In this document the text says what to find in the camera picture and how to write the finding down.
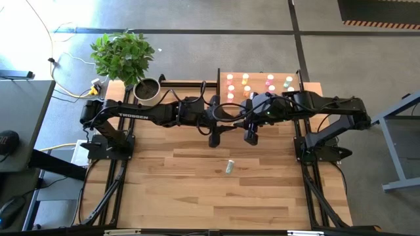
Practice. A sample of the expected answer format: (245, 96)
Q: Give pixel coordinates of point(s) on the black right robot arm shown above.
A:
(315, 108)

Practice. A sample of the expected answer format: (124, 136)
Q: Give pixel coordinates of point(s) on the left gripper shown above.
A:
(215, 136)

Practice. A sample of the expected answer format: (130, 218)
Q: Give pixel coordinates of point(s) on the blue metal table frame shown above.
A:
(392, 147)

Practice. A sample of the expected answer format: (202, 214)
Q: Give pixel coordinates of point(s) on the wooden shelf with black frame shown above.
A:
(256, 82)

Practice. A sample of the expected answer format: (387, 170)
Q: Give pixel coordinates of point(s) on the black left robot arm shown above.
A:
(138, 114)

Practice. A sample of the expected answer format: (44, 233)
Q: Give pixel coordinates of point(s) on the white flat box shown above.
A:
(77, 155)

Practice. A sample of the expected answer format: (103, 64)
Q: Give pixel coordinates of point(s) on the black plug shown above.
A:
(51, 60)

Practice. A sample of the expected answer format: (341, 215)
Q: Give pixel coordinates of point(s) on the black round pouch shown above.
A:
(8, 142)

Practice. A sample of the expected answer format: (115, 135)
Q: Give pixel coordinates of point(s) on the silver metal bracket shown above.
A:
(305, 233)
(121, 232)

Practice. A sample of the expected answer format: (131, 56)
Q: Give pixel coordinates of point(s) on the green leafy plant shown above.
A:
(121, 55)

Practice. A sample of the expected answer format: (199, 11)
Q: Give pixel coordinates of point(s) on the white power adapter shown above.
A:
(96, 82)

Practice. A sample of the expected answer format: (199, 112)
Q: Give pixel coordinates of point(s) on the yellow pill bottle white cap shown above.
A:
(245, 79)
(252, 95)
(246, 91)

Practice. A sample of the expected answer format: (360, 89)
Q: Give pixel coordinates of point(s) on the white round plant pot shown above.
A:
(146, 89)

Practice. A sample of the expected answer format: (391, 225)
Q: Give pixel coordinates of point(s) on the black desk support beam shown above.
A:
(55, 165)

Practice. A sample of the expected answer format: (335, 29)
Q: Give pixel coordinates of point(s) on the black aluminium frame rail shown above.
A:
(126, 95)
(183, 84)
(308, 196)
(183, 233)

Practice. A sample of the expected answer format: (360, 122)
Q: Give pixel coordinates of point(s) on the grey desk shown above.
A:
(23, 108)

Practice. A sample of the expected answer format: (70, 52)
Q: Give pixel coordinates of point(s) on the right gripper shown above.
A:
(251, 134)

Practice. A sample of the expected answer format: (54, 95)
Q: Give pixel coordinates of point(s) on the black computer mouse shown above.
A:
(10, 213)

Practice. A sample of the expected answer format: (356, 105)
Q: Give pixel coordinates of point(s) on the red pill bottle white cap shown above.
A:
(229, 79)
(231, 88)
(230, 97)

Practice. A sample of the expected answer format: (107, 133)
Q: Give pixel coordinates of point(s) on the black mat orange striped edge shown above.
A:
(377, 11)

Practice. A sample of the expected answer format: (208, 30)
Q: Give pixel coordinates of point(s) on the pink pill bottle white cap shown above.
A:
(269, 79)
(271, 88)

